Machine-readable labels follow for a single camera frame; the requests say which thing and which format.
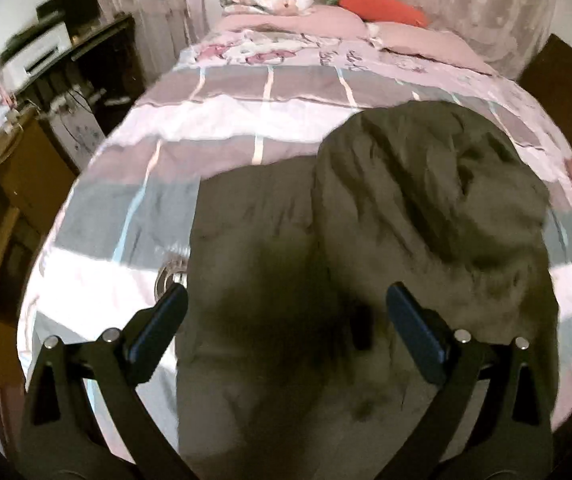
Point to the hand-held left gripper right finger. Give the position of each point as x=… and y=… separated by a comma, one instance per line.
x=413, y=325

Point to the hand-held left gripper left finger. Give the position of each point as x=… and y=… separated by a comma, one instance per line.
x=158, y=322

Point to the dark olive green jacket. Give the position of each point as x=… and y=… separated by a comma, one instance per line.
x=415, y=195

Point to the brown wooden cabinet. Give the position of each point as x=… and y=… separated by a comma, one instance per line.
x=1, y=240

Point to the bed with striped quilt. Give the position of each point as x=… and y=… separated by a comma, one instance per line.
x=246, y=120

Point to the dark wooden desk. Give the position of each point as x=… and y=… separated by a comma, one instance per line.
x=101, y=60

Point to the white printer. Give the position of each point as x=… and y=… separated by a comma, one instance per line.
x=31, y=52

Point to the pink pillow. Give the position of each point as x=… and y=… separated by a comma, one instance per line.
x=336, y=24

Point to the orange carrot plush pillow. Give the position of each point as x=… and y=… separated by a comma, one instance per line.
x=380, y=6

